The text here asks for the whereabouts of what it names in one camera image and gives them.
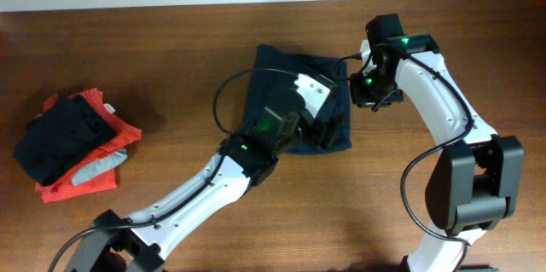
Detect dark blue shorts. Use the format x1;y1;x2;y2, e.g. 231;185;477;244
243;43;352;155

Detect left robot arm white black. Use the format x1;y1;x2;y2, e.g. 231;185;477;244
49;104;348;271

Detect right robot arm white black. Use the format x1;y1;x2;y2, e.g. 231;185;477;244
350;14;524;271

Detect red folded garment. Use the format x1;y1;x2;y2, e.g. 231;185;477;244
35;88;142;203

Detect black folded garment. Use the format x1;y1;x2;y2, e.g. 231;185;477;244
13;95;99;184

